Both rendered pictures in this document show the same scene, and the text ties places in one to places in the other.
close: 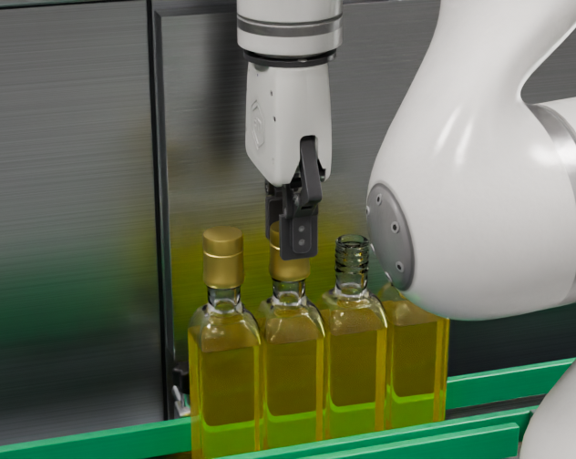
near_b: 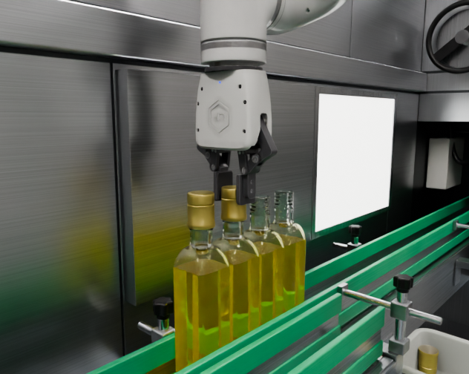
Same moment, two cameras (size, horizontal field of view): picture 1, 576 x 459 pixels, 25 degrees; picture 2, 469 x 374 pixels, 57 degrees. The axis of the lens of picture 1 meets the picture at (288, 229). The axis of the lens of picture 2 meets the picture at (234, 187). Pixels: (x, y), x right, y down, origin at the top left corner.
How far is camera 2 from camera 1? 70 cm
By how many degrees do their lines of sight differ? 32
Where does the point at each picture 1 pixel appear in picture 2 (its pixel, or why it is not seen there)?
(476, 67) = not seen: outside the picture
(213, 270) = (200, 217)
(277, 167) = (248, 133)
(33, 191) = (36, 194)
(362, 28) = not seen: hidden behind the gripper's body
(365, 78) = not seen: hidden behind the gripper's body
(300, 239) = (250, 189)
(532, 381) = (313, 277)
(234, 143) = (166, 156)
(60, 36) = (56, 79)
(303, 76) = (259, 74)
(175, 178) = (135, 179)
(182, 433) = (167, 347)
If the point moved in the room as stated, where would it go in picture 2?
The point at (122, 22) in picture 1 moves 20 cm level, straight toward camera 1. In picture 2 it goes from (96, 75) to (169, 60)
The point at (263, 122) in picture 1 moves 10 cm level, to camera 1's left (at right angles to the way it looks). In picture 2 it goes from (229, 110) to (152, 109)
